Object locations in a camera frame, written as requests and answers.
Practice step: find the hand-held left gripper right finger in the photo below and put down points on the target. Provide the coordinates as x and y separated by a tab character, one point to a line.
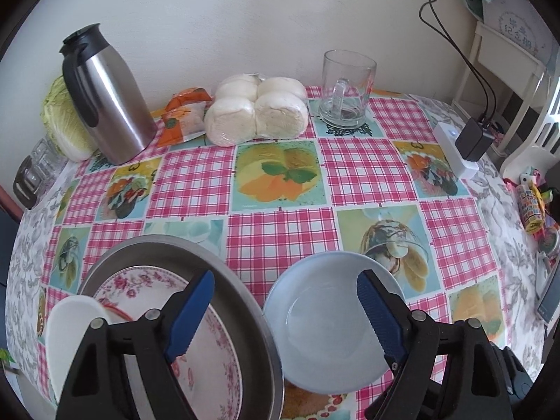
380	315

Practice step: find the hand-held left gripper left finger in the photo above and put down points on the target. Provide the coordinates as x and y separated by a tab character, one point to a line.
190	315

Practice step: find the large stainless steel plate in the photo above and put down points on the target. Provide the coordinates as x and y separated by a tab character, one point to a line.
236	288

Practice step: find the round pink floral plate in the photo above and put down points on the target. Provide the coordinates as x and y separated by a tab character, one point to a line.
144	286

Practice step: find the plain white bowl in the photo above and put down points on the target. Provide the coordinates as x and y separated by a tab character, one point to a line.
323	328

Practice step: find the large strawberry print bowl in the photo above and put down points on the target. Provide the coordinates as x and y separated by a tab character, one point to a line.
70	341

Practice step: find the smartphone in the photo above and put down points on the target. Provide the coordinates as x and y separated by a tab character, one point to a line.
550	305

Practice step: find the pink checked tablecloth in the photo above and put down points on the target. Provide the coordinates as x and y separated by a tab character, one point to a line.
271	236

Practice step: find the colourful candy tube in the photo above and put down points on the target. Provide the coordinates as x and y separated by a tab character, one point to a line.
528	208

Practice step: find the white power strip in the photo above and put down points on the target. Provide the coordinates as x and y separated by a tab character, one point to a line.
450	148

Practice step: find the orange and white snack packet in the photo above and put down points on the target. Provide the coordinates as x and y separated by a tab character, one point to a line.
183	127

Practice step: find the black charger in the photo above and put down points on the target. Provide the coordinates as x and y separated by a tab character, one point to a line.
474	140

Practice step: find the clear glass tumbler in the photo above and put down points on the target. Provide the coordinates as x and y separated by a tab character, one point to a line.
43	148
52	166

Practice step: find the bag of steamed buns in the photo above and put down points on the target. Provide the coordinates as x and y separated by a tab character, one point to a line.
253	118

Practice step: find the glass pitcher with black lid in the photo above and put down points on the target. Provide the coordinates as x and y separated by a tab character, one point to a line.
28	183

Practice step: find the clear glass mug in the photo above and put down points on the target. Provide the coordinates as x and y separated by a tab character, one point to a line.
345	109

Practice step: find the stainless steel thermos jug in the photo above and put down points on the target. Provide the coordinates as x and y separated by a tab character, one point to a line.
113	113

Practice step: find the napa cabbage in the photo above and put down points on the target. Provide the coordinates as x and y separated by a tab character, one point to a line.
59	127

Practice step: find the white wooden chair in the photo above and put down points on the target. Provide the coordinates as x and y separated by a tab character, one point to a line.
507	61

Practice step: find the grey printed cushion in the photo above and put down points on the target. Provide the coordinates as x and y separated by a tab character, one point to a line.
520	22

